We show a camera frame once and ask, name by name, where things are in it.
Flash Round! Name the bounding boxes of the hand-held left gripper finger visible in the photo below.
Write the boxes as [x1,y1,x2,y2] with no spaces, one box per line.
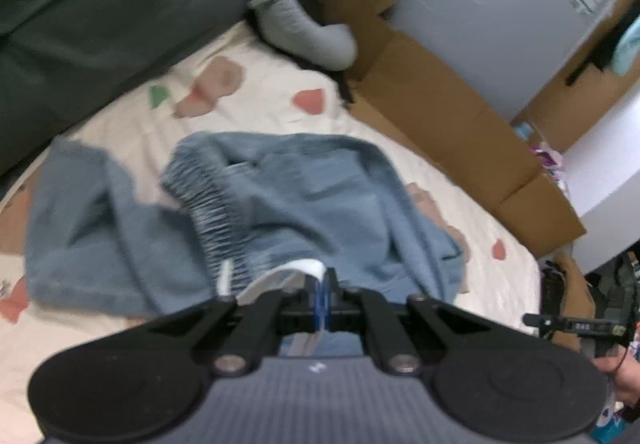
[147,274,325,377]
[324,268,523,377]

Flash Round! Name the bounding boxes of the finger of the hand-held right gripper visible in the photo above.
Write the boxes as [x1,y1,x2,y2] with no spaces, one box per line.
[522,313,628,336]

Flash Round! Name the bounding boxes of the blue denim pants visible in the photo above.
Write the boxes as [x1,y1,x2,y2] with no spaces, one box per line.
[24,131,466,357]

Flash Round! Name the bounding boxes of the person's right hand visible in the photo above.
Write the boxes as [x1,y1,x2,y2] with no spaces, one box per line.
[595,356,640,407]

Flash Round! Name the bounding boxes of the flat brown cardboard sheet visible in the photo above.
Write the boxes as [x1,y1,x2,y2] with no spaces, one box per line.
[310,0,588,260]

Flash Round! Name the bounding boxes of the tall cardboard box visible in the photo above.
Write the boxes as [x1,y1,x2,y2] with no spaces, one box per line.
[510,0,640,152]

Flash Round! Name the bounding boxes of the cream printed bed sheet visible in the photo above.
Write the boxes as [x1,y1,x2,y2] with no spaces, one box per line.
[0,19,543,444]

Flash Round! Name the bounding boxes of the teal cloth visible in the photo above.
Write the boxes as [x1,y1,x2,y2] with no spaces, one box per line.
[612,17,640,75]

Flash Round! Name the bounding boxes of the grey neck pillow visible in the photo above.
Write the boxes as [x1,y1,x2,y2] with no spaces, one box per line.
[247,0,358,71]

